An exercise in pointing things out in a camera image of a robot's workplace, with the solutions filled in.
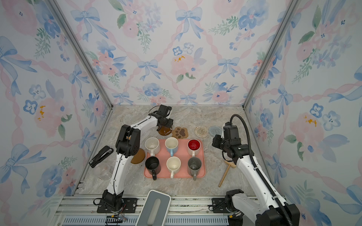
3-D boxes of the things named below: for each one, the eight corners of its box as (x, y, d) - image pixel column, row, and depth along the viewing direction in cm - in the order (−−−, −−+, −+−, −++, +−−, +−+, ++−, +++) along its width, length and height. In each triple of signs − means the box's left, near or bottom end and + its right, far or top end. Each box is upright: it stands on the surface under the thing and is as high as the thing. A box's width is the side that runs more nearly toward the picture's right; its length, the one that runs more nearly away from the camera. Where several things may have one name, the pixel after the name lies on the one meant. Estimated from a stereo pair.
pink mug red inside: (193, 159, 91) (193, 154, 86) (184, 148, 96) (184, 143, 90) (203, 151, 95) (204, 146, 89) (194, 142, 100) (195, 136, 94)
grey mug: (188, 180, 83) (188, 174, 75) (187, 163, 90) (188, 157, 82) (200, 180, 83) (202, 174, 76) (199, 163, 90) (201, 157, 82)
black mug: (146, 180, 83) (143, 175, 76) (149, 162, 90) (146, 156, 83) (159, 180, 83) (157, 175, 76) (161, 162, 90) (159, 156, 83)
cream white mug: (172, 180, 83) (171, 175, 76) (165, 166, 88) (164, 160, 81) (184, 174, 86) (184, 168, 78) (177, 160, 91) (176, 154, 83)
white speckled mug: (145, 160, 91) (142, 154, 84) (148, 143, 99) (145, 137, 92) (159, 160, 91) (157, 154, 84) (161, 143, 99) (159, 137, 92)
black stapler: (90, 165, 90) (86, 161, 86) (110, 148, 98) (107, 144, 94) (94, 168, 89) (89, 165, 85) (113, 151, 96) (110, 147, 92)
